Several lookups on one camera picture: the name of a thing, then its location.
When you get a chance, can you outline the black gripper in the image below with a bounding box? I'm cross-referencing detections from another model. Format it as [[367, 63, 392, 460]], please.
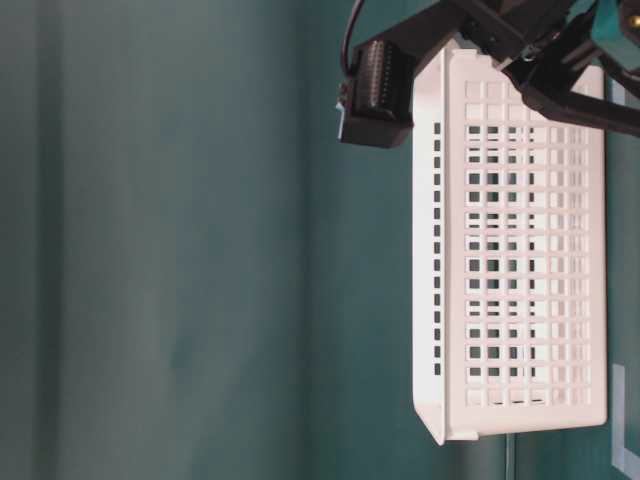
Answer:
[[414, 1, 640, 134]]

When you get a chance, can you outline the pale tape strip upper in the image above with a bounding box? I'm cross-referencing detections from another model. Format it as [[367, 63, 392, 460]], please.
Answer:
[[610, 80, 626, 106]]

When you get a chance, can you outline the pale tape strip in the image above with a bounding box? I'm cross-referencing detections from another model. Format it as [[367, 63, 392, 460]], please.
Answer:
[[610, 364, 640, 479], [610, 80, 626, 106]]

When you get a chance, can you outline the white plastic lattice basket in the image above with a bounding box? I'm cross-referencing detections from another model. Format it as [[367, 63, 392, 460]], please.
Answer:
[[411, 43, 607, 444]]

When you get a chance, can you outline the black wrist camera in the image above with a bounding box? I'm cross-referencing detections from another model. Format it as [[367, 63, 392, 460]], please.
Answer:
[[336, 40, 415, 149]]

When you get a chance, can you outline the pale tape strip lower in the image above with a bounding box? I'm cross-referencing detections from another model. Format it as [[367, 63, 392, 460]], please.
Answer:
[[610, 364, 640, 479]]

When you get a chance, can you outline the black camera cable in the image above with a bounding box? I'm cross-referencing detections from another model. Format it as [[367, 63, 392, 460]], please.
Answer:
[[340, 0, 369, 79]]

